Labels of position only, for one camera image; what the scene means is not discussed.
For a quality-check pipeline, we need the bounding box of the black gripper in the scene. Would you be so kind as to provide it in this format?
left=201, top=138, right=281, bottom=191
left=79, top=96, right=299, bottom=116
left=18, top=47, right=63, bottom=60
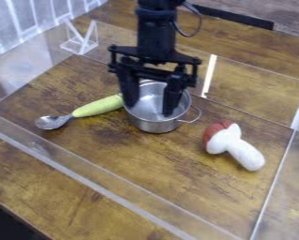
left=108, top=45, right=202, bottom=116

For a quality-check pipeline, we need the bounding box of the red and white plush mushroom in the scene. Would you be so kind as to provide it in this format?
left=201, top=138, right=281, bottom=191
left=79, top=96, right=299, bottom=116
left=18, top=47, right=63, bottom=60
left=203, top=119, right=266, bottom=172

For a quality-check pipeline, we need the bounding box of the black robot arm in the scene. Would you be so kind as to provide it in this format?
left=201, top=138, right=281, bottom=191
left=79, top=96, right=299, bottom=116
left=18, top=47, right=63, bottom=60
left=108, top=0, right=203, bottom=116

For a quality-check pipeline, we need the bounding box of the silver metal pot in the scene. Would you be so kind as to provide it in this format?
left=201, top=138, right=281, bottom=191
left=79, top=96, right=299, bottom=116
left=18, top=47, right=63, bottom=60
left=124, top=80, right=202, bottom=134

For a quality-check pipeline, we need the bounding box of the clear acrylic stand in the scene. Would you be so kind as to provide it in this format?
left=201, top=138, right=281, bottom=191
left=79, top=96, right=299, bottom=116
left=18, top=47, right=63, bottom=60
left=60, top=21, right=99, bottom=55

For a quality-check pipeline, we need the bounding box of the black baseboard strip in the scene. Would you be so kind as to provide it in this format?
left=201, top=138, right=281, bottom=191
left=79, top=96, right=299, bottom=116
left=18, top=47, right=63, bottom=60
left=194, top=4, right=274, bottom=30

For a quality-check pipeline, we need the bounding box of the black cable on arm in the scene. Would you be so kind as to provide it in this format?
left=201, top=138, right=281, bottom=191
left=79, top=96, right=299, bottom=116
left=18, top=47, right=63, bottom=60
left=171, top=0, right=205, bottom=38

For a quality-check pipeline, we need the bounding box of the spoon with yellow-green handle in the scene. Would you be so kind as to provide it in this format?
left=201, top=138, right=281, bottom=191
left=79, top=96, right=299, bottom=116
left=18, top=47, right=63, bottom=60
left=35, top=94, right=124, bottom=130

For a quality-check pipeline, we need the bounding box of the clear acrylic enclosure panel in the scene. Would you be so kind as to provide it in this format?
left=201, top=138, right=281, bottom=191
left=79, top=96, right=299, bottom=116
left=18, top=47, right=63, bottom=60
left=0, top=116, right=242, bottom=240

